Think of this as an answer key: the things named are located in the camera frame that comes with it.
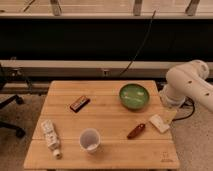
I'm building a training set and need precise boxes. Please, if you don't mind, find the black hanging cable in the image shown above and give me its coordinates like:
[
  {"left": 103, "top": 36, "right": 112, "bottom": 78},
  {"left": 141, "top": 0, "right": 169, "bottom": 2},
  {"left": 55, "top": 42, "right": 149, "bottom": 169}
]
[{"left": 119, "top": 9, "right": 157, "bottom": 77}]

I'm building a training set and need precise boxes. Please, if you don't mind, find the green bowl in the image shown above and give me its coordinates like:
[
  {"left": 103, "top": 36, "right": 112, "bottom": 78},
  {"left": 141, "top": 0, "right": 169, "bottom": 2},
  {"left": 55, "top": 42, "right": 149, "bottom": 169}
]
[{"left": 119, "top": 83, "right": 150, "bottom": 110}]

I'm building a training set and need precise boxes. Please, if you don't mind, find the white sponge block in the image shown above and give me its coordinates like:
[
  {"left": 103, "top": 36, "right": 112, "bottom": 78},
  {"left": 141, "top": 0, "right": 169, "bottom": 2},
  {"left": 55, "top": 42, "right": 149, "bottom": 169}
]
[{"left": 149, "top": 115, "right": 170, "bottom": 133}]

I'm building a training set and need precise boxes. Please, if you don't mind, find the black floor cable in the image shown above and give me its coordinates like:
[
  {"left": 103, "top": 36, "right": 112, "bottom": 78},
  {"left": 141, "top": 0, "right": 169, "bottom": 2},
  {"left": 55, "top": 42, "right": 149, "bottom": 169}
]
[{"left": 173, "top": 97, "right": 196, "bottom": 122}]

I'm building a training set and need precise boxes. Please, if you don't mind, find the white tube bottle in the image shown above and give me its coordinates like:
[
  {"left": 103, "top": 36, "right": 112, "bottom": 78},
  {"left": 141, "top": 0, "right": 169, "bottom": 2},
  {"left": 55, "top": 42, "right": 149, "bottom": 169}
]
[{"left": 41, "top": 120, "right": 62, "bottom": 159}]

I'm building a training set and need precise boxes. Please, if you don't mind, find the white plastic cup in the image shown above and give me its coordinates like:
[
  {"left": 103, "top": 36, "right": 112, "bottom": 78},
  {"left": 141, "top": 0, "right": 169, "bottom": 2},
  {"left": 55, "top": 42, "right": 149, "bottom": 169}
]
[{"left": 79, "top": 128, "right": 101, "bottom": 154}]

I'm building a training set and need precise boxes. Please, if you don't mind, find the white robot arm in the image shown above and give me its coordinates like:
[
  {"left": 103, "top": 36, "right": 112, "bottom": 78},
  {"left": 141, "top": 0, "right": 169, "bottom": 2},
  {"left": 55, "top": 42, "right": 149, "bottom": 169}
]
[{"left": 159, "top": 60, "right": 213, "bottom": 112}]

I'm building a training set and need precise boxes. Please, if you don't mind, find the red brown marker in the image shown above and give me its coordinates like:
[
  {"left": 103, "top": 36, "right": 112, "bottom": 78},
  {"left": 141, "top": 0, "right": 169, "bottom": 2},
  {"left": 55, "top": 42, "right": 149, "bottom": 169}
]
[{"left": 127, "top": 123, "right": 145, "bottom": 139}]

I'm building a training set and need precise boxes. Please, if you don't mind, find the dark brown eraser block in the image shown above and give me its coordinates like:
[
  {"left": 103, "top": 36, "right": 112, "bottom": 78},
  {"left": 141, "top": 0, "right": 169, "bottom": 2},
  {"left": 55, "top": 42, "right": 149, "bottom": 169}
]
[{"left": 70, "top": 96, "right": 90, "bottom": 113}]

